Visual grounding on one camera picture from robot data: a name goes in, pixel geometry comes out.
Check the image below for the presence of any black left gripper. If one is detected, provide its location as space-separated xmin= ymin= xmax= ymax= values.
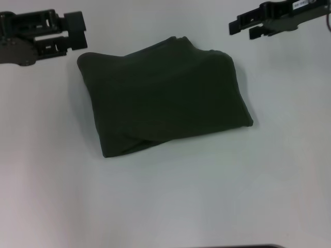
xmin=0 ymin=9 xmax=88 ymax=67

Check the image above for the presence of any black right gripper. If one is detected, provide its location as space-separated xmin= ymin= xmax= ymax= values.
xmin=228 ymin=0 xmax=331 ymax=41

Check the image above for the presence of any dark green printed t-shirt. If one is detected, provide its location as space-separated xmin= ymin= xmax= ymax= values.
xmin=77 ymin=36 xmax=254 ymax=159

